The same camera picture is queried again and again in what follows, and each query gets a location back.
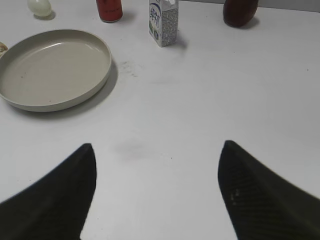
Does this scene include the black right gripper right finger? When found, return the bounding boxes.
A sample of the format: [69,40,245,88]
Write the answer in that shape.
[217,140,320,240]

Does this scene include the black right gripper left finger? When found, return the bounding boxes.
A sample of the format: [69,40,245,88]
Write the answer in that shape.
[0,143,97,240]

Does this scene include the beige round plate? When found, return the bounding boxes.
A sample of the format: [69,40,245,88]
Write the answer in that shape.
[0,29,112,113]

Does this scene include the croissant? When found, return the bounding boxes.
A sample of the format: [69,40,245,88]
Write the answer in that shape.
[0,42,8,56]

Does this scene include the dark brown round object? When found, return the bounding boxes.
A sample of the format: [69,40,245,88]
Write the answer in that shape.
[223,0,259,28]

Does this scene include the pale green white object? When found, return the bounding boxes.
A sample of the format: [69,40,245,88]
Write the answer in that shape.
[27,0,52,17]

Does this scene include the red drink can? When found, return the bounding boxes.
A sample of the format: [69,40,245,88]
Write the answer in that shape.
[96,0,123,23]

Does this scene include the white milk carton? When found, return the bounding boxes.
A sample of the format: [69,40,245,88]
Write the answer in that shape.
[148,0,179,48]

